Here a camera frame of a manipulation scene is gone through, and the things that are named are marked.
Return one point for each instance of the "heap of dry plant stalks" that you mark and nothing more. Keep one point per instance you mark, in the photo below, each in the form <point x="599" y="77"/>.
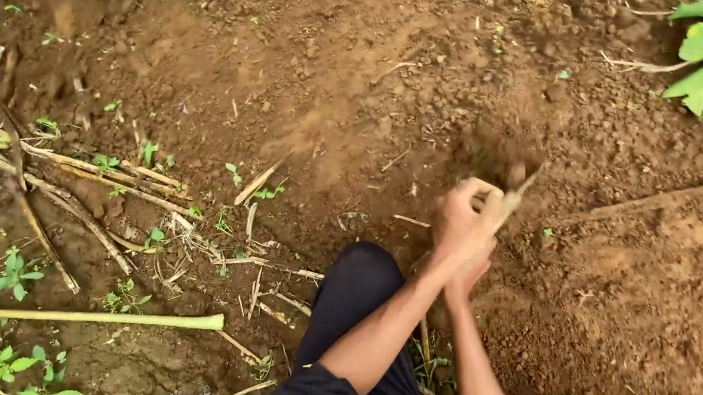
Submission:
<point x="83" y="168"/>

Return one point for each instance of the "person's right hand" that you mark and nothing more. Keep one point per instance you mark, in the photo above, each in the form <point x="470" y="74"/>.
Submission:
<point x="467" y="283"/>

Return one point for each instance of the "long green plant stalk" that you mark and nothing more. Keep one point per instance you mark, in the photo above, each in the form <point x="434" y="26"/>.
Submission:
<point x="94" y="317"/>

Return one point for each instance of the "person's left hand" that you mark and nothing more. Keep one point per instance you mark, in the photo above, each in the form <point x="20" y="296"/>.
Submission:
<point x="463" y="221"/>

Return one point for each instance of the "person's left fingers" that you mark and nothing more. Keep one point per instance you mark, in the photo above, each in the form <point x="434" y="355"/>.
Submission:
<point x="482" y="194"/>

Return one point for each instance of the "black trouser leg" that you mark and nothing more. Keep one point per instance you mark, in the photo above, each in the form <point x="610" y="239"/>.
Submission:
<point x="352" y="290"/>

